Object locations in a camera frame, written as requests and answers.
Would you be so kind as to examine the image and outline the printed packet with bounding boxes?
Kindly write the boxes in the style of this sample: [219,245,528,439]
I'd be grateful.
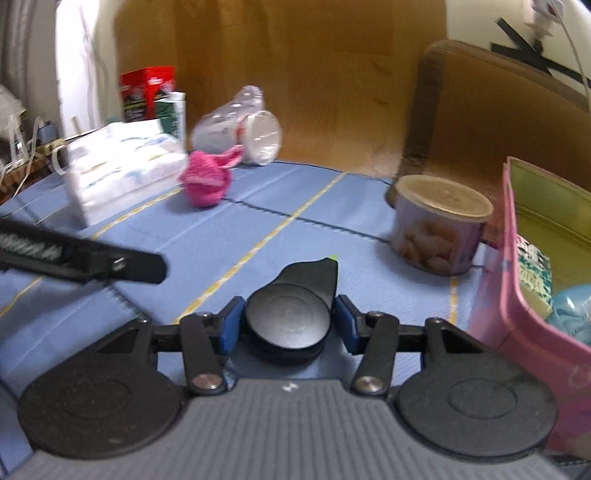
[515,233,553,308]

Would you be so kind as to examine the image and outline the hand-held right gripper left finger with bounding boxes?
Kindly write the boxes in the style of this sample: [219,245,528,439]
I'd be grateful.
[95,296,245,395]

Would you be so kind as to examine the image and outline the wooden panel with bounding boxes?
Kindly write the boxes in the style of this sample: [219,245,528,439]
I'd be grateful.
[113,0,451,178]

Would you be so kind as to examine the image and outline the green and white box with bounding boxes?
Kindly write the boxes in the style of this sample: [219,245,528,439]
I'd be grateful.
[158,91,188,149]

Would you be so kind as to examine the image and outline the black teardrop-shaped case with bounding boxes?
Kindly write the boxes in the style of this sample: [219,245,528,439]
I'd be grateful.
[244,258,339,366]

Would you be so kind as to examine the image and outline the white tissue pack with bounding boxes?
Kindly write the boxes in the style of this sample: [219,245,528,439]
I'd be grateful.
[65,119,190,227]

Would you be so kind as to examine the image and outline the pink knitted toy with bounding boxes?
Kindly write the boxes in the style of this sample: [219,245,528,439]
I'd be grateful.
[180,144,245,209]

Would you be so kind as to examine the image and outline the pink tin box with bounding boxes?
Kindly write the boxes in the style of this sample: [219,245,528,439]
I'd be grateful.
[466,156,591,460]

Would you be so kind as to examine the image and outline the snack can with tan lid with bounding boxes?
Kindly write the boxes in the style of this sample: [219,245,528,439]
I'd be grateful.
[390,175,495,278]

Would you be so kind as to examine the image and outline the white power adapter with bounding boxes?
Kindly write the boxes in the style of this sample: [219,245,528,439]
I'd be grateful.
[531,0,570,38]

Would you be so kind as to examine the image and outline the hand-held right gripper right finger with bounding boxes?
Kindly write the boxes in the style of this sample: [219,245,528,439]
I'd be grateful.
[335,294,485,397]

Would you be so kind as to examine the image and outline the tangled white cables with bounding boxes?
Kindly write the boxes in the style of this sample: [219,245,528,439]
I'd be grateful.
[0,85,70,195]

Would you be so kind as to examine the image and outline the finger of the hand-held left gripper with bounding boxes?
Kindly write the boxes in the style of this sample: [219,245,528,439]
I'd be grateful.
[60,237,168,284]

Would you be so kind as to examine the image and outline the clear plastic jar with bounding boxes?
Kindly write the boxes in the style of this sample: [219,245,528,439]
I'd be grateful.
[191,85,283,167]

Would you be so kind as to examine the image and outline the blue tablecloth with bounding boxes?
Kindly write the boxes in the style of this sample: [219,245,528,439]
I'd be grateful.
[0,159,504,467]

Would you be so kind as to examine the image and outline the light blue bag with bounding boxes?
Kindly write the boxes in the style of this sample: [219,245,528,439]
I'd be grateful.
[545,284,591,347]

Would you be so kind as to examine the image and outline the white cable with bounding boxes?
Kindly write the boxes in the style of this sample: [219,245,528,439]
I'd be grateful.
[556,9,591,112]

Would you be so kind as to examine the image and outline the red box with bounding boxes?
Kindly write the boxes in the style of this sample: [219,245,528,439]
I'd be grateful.
[119,66,177,123]

